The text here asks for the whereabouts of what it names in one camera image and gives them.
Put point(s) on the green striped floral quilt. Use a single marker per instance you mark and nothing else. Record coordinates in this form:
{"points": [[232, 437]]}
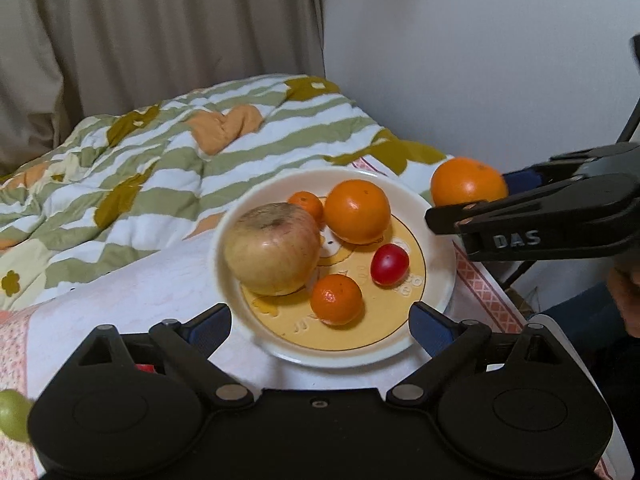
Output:
{"points": [[122, 187]]}

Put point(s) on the small mandarin in plate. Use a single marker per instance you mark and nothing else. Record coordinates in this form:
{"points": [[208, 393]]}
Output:
{"points": [[309, 203]]}

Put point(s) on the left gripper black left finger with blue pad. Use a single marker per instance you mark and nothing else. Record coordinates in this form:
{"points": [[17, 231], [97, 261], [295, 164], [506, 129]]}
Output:
{"points": [[186, 347]]}

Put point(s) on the cream plate with duck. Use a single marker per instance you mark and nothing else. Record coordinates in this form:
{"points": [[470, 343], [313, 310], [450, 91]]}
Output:
{"points": [[287, 328]]}

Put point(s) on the beige curtain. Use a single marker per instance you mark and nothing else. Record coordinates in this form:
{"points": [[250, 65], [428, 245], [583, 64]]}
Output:
{"points": [[65, 60]]}

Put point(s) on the small green apple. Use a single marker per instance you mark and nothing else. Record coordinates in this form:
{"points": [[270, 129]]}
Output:
{"points": [[14, 412]]}

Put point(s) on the large yellowish apple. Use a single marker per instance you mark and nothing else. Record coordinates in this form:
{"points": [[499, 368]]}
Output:
{"points": [[273, 249]]}

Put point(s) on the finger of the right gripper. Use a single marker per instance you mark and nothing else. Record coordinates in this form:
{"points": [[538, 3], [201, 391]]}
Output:
{"points": [[445, 219], [522, 179]]}

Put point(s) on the large orange in plate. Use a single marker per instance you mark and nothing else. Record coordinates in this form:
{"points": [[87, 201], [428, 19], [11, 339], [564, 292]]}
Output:
{"points": [[357, 211]]}

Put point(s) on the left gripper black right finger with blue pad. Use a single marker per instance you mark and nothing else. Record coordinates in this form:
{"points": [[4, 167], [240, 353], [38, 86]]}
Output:
{"points": [[450, 346]]}

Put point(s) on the person's right hand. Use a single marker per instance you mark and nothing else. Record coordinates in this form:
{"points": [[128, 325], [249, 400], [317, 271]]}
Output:
{"points": [[624, 289]]}

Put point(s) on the red cherry tomato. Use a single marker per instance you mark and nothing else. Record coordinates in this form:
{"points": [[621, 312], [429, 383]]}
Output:
{"points": [[147, 368], [389, 265]]}

